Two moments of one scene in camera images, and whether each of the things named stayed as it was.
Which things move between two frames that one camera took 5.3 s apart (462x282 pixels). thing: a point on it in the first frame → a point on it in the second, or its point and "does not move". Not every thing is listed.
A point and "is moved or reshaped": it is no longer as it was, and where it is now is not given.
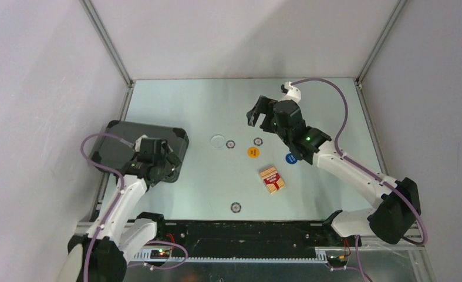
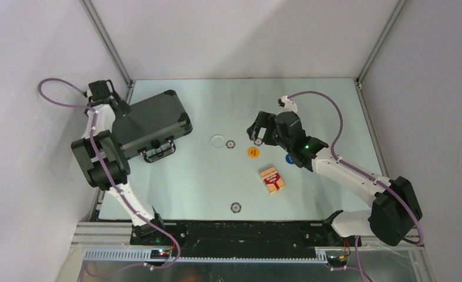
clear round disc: [217, 140] does not move
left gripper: [172, 159] → [122, 108]
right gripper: [264, 106] → [263, 120]
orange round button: [253, 152] does not move
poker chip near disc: [230, 144] does not move
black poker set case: [113, 154] is moved or reshaped
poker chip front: [235, 207] does not move
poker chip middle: [258, 141] does not move
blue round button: [290, 159] does not move
